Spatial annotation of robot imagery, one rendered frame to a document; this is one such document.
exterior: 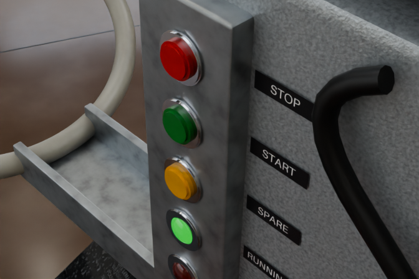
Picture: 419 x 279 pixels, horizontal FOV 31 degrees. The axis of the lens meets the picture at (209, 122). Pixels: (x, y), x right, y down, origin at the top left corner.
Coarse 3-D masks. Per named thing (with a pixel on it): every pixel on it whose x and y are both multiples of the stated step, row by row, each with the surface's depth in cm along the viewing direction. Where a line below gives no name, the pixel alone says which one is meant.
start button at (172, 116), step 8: (168, 112) 47; (176, 112) 47; (168, 120) 47; (176, 120) 47; (184, 120) 46; (168, 128) 48; (176, 128) 47; (184, 128) 46; (192, 128) 47; (176, 136) 48; (184, 136) 47; (192, 136) 47
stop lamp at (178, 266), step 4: (176, 264) 57; (180, 264) 57; (176, 268) 57; (180, 268) 57; (184, 268) 57; (176, 272) 57; (180, 272) 57; (184, 272) 57; (176, 276) 57; (180, 276) 57; (184, 276) 57; (188, 276) 57
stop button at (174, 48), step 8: (168, 40) 44; (176, 40) 43; (160, 48) 45; (168, 48) 44; (176, 48) 43; (184, 48) 43; (160, 56) 45; (168, 56) 44; (176, 56) 43; (184, 56) 43; (168, 64) 44; (176, 64) 44; (184, 64) 43; (192, 64) 43; (168, 72) 45; (176, 72) 44; (184, 72) 44; (192, 72) 44; (184, 80) 44
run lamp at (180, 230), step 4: (172, 220) 54; (176, 220) 54; (180, 220) 53; (172, 224) 54; (176, 224) 54; (180, 224) 53; (184, 224) 53; (172, 228) 54; (176, 228) 54; (180, 228) 53; (184, 228) 53; (176, 232) 54; (180, 232) 54; (184, 232) 53; (188, 232) 53; (176, 236) 54; (180, 236) 54; (184, 236) 54; (188, 236) 53; (180, 240) 54; (184, 240) 54; (188, 240) 54
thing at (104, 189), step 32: (96, 128) 99; (32, 160) 90; (64, 160) 97; (96, 160) 97; (128, 160) 96; (64, 192) 87; (96, 192) 92; (128, 192) 92; (96, 224) 84; (128, 224) 88; (128, 256) 82
